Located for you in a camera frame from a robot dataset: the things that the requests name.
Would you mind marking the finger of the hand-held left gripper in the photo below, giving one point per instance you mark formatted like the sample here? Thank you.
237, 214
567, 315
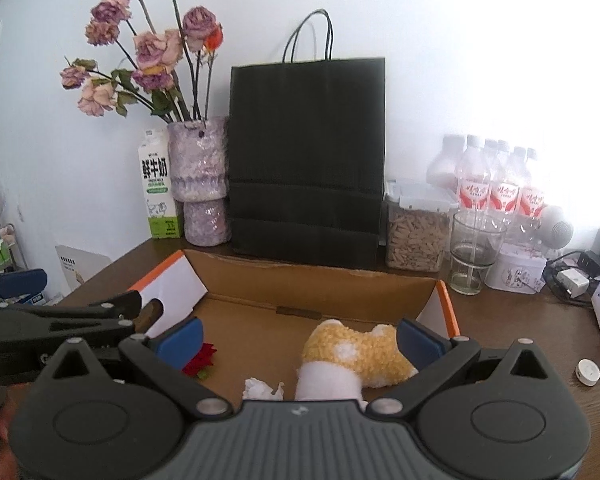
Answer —
80, 317
20, 283

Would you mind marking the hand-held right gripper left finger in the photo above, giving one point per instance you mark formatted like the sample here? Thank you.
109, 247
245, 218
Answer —
180, 344

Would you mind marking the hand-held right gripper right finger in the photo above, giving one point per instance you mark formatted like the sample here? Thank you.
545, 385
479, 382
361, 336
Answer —
419, 344

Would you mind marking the yellow and white plush toy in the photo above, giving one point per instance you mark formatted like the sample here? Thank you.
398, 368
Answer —
340, 350

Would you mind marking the orange cardboard box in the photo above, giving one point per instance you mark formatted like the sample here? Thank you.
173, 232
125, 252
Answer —
280, 280

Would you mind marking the wooden desktop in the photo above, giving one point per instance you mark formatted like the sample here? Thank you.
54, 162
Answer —
525, 335

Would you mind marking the red artificial flower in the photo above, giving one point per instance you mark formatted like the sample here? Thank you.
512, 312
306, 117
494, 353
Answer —
203, 358

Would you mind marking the crumpled white tissue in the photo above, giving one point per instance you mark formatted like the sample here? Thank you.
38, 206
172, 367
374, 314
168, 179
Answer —
260, 390

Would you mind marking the clear drinking glass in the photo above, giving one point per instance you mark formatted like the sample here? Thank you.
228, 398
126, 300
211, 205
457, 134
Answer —
475, 255

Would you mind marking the clear snack storage container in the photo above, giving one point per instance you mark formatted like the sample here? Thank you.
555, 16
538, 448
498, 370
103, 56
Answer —
415, 230

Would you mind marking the white and green milk carton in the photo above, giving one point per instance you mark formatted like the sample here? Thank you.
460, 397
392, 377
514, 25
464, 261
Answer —
157, 185

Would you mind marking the white plug charger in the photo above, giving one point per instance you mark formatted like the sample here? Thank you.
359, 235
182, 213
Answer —
571, 283

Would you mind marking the group of clear water bottles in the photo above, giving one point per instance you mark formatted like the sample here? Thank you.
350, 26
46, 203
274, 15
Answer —
475, 190

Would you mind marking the small white round puck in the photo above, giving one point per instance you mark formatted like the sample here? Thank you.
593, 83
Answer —
587, 372

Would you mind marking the purple textured vase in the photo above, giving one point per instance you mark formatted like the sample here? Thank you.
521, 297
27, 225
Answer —
200, 170

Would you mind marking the white round ball device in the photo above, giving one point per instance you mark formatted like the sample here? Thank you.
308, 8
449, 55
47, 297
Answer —
557, 227

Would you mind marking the black power adapter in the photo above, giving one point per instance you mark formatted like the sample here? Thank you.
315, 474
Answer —
592, 262

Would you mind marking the black paper bag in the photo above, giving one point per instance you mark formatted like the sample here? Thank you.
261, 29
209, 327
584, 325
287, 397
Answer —
305, 160

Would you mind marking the dried pink flower bouquet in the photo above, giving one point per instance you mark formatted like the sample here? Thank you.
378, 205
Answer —
152, 47

